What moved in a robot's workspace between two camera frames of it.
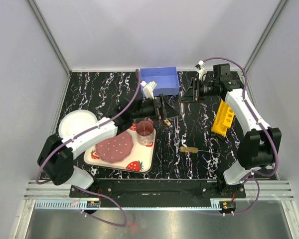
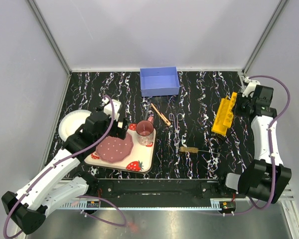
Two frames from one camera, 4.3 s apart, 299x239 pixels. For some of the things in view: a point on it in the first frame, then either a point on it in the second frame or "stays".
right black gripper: [189, 96] → [239, 99]
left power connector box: [92, 203] stays
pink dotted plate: [114, 149] stays
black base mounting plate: [157, 188] stays
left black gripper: [158, 112] → [120, 132]
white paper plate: [74, 121] stays
